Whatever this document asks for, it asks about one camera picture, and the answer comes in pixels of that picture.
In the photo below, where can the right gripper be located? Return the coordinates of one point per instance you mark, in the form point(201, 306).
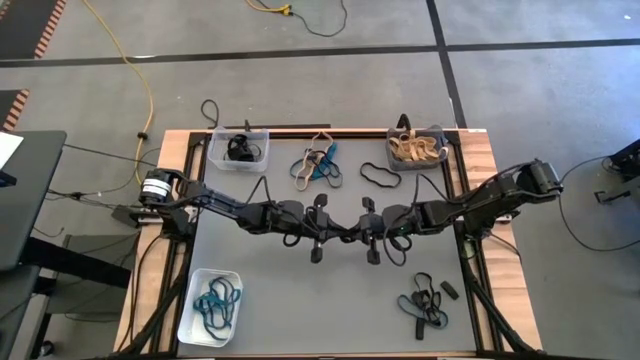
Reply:
point(375, 230)

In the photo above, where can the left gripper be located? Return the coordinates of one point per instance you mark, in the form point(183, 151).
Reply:
point(319, 227)

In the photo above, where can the large tan rubber band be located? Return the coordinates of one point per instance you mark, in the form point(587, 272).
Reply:
point(406, 149)

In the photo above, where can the short wide black rubber band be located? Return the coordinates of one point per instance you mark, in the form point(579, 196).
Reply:
point(449, 290)
point(420, 330)

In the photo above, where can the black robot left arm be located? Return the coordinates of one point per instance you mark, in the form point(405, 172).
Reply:
point(225, 205)

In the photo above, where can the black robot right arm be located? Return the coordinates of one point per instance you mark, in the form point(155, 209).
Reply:
point(475, 197)

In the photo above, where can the grey mesh basket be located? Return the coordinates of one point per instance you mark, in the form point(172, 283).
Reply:
point(395, 166)

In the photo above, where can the black clamp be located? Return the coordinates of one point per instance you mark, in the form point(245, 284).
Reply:
point(404, 119)
point(246, 125)

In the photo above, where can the clear plastic bin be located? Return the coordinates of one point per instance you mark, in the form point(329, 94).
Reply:
point(217, 162)

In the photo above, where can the white plastic bin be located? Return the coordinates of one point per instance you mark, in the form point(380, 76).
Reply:
point(190, 330)

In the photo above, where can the black floor tape strip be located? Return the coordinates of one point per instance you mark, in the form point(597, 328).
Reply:
point(448, 75)
point(250, 54)

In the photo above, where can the dark power supply box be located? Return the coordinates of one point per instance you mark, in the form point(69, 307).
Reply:
point(127, 215)

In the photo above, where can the black desk leg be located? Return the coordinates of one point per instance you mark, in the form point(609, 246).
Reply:
point(75, 262)

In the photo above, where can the black equipment stand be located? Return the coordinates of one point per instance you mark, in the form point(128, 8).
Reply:
point(625, 157)

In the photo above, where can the dark grey desk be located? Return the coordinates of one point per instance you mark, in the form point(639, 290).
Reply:
point(35, 200)

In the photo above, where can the white paper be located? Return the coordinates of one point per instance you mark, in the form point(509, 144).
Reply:
point(9, 147)

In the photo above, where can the hazard striped floor mat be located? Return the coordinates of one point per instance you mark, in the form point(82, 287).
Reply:
point(10, 107)
point(25, 25)

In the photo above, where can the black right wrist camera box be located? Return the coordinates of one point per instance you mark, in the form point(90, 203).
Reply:
point(397, 220)

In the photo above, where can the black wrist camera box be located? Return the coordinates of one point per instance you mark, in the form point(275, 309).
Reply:
point(397, 220)
point(292, 212)

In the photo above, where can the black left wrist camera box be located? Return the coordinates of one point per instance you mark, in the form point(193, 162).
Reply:
point(292, 212)

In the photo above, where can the black aluminium table frame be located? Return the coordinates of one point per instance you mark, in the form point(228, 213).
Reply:
point(454, 180)

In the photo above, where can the black perforated rail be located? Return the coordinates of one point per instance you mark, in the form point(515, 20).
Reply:
point(290, 126)

